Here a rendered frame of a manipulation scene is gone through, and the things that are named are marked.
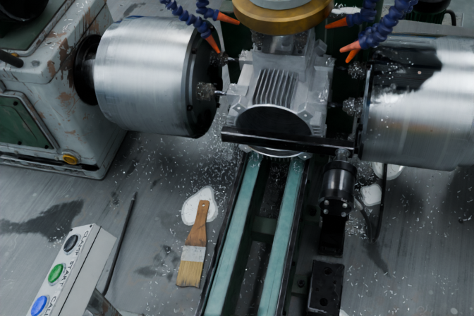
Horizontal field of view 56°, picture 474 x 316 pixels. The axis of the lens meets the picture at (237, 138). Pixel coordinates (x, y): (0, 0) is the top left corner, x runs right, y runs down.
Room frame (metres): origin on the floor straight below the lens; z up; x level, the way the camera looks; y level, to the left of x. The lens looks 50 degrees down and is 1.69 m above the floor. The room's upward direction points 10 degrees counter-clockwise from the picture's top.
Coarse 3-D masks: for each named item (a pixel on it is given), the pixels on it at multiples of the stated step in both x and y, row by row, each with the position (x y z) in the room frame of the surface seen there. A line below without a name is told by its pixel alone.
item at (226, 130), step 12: (228, 132) 0.57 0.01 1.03; (240, 132) 0.56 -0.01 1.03; (252, 132) 0.56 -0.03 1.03; (264, 132) 0.55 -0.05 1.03; (276, 132) 0.54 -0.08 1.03; (252, 144) 0.55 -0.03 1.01; (264, 144) 0.54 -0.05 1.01; (276, 144) 0.53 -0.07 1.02; (288, 144) 0.52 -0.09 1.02; (300, 144) 0.51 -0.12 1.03; (312, 144) 0.50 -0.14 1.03; (324, 144) 0.50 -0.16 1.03; (336, 144) 0.49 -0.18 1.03; (348, 144) 0.49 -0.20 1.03; (348, 156) 0.48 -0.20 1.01
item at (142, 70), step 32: (128, 32) 0.75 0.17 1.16; (160, 32) 0.73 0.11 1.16; (192, 32) 0.71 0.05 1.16; (96, 64) 0.72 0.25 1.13; (128, 64) 0.68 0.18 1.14; (160, 64) 0.66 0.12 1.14; (192, 64) 0.67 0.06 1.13; (224, 64) 0.74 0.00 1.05; (96, 96) 0.68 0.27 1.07; (128, 96) 0.65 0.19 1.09; (160, 96) 0.63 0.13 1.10; (192, 96) 0.63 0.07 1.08; (128, 128) 0.66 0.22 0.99; (160, 128) 0.62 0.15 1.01; (192, 128) 0.61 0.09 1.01
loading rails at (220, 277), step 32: (320, 160) 0.61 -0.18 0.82; (256, 192) 0.51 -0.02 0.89; (288, 192) 0.48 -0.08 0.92; (224, 224) 0.43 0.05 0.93; (256, 224) 0.46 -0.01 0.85; (288, 224) 0.41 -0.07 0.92; (224, 256) 0.37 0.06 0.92; (288, 256) 0.34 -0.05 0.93; (224, 288) 0.31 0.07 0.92; (288, 288) 0.30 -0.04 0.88
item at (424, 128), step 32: (352, 64) 0.65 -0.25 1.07; (384, 64) 0.54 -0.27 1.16; (416, 64) 0.53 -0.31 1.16; (448, 64) 0.51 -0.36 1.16; (384, 96) 0.50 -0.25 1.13; (416, 96) 0.48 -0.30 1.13; (448, 96) 0.47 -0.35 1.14; (384, 128) 0.47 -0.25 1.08; (416, 128) 0.45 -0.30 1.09; (448, 128) 0.43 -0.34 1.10; (384, 160) 0.46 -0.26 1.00; (416, 160) 0.44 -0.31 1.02; (448, 160) 0.42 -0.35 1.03
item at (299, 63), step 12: (276, 36) 0.72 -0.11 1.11; (288, 36) 0.69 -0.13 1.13; (312, 36) 0.70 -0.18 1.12; (264, 48) 0.69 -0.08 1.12; (276, 48) 0.67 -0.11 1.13; (288, 48) 0.66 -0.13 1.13; (312, 48) 0.69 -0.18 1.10; (264, 60) 0.64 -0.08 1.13; (276, 60) 0.63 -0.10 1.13; (288, 60) 0.62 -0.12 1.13; (300, 60) 0.61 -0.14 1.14; (276, 72) 0.63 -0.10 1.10; (300, 72) 0.61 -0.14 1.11
